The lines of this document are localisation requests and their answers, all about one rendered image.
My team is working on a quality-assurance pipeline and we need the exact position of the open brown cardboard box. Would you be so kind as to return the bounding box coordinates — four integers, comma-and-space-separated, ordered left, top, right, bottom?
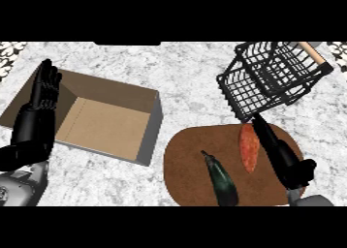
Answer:
0, 68, 164, 168

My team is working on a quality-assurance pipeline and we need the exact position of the dark green eggplant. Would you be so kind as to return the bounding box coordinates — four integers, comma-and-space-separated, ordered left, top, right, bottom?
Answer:
199, 150, 241, 207

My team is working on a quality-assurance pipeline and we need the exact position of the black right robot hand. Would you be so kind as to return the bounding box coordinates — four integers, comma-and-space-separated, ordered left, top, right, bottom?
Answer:
251, 112, 319, 191

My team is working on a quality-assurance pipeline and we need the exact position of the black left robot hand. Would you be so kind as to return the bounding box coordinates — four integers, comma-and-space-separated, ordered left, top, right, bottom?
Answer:
0, 58, 64, 172

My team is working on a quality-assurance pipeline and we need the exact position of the orange sweet potato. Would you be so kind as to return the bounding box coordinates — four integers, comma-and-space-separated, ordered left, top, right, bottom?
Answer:
239, 122, 261, 174

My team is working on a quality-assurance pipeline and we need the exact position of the black tiered wire basket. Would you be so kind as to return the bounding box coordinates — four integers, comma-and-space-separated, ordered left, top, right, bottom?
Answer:
215, 41, 335, 124

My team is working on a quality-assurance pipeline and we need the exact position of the brown oval cutting board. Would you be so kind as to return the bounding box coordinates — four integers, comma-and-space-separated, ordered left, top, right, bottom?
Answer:
162, 122, 307, 207

